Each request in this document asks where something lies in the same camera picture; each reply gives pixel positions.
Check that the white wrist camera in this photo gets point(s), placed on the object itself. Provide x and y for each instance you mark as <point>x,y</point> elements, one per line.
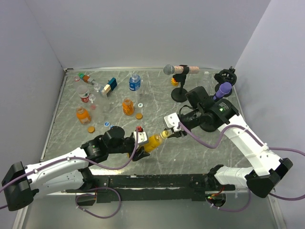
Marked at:
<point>171,122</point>
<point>140,135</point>

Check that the yellow toy brick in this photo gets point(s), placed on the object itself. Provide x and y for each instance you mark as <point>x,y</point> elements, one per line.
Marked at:
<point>174,82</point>

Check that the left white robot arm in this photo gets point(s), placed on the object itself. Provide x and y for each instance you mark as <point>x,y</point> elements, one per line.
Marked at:
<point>22,184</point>

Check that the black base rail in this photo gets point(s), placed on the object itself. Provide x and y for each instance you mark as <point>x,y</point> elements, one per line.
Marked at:
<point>152,187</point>

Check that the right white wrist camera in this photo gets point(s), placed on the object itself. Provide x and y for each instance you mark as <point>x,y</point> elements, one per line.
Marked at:
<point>171,122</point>

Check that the red label clear bottle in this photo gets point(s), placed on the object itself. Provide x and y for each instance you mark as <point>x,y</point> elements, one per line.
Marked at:
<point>83,93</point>

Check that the small orange juice bottle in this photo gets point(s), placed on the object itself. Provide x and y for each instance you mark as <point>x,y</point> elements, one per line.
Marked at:
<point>127,106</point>

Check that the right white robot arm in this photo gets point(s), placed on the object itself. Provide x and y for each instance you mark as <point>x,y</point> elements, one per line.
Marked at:
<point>212,113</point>

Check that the purple microphone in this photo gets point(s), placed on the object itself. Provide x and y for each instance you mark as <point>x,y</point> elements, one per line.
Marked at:
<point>222,90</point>

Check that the pink glitter microphone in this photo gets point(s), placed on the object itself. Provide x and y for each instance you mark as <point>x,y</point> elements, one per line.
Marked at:
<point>180,69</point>

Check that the open orange juice bottle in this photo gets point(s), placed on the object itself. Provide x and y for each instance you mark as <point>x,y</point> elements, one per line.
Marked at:
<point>83,115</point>

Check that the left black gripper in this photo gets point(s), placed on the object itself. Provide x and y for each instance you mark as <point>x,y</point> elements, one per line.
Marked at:
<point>140,153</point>

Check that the blue and wood block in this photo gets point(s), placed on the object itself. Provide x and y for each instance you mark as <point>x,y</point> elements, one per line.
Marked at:
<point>109,87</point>

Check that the clear small cup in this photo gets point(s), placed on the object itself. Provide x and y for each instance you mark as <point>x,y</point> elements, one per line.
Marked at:
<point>97,87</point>
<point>92,98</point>

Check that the orange bottle cap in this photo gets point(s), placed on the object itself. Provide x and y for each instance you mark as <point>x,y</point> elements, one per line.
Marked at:
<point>139,116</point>
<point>91,129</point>

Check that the black round holder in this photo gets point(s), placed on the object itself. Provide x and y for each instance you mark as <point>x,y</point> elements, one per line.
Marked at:
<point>226,75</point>

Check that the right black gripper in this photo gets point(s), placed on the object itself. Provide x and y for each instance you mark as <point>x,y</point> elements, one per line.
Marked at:
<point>177,134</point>

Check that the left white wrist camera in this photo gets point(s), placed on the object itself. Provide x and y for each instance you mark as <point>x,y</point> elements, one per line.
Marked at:
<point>140,135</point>

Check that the colourful block stack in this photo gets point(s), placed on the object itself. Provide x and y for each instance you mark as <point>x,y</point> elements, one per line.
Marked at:
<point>87,79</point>

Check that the blue label water bottle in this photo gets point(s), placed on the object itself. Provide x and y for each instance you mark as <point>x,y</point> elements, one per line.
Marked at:
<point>134,82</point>

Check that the tall yellow juice bottle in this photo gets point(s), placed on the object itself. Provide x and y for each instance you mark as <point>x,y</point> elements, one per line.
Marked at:
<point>156,140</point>

